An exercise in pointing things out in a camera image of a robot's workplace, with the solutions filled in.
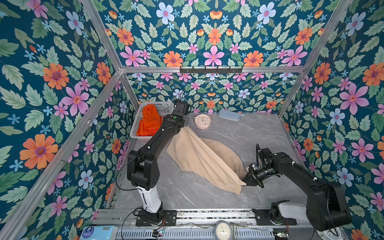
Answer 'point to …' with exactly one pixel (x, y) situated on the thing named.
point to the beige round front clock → (223, 230)
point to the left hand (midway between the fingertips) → (183, 114)
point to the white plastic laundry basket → (163, 108)
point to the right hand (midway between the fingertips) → (241, 183)
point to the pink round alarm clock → (202, 121)
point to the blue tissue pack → (99, 232)
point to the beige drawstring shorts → (212, 160)
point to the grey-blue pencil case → (230, 115)
